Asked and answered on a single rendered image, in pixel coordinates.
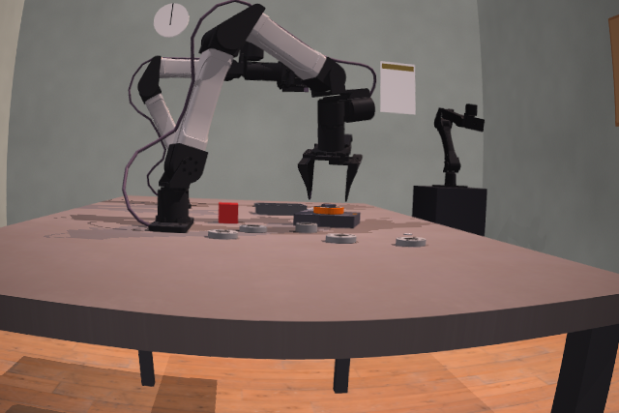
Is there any red cube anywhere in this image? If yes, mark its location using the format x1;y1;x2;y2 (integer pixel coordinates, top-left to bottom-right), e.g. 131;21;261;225
219;202;238;223

